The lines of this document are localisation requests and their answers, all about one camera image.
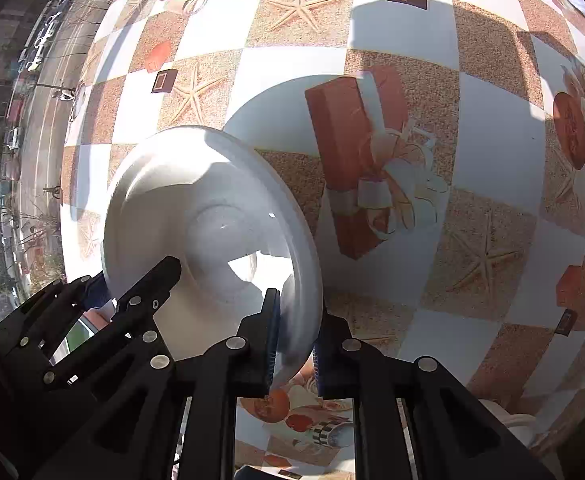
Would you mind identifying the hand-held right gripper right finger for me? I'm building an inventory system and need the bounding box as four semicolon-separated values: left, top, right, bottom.
313;305;556;480

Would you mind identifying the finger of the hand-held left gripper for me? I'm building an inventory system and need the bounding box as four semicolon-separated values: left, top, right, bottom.
47;256;182;407
0;275;109;362

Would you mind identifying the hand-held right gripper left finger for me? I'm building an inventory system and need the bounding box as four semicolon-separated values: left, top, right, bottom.
37;287;282;480

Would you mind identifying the green plate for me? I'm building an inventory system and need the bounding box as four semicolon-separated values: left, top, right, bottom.
52;321;104;363

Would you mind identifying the white bowl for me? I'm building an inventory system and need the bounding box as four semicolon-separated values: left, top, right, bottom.
101;125;322;396

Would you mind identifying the checkered tablecloth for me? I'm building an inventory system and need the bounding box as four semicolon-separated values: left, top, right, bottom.
60;0;585;466

